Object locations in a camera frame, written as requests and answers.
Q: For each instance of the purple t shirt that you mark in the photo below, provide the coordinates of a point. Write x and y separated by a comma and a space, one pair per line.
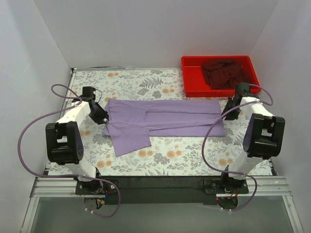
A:
133, 122

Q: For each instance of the dark red t shirt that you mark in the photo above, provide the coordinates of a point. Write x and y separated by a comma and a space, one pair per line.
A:
224, 74

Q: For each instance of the floral table cloth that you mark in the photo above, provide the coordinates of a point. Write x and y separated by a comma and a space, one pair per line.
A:
175, 156

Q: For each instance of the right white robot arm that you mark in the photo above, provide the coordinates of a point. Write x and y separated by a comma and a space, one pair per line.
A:
262, 140

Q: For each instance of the aluminium frame rail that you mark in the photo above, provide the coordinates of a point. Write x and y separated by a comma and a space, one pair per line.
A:
66, 187

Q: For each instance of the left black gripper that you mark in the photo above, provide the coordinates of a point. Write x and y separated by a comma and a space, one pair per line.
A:
101, 115

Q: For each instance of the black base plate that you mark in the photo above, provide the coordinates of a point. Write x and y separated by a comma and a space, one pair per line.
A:
162, 189

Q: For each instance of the red plastic bin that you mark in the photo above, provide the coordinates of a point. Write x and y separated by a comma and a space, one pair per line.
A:
193, 79

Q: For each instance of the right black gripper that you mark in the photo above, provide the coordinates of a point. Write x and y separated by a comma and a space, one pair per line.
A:
230, 108

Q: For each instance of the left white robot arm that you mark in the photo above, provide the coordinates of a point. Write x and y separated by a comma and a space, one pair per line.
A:
65, 146

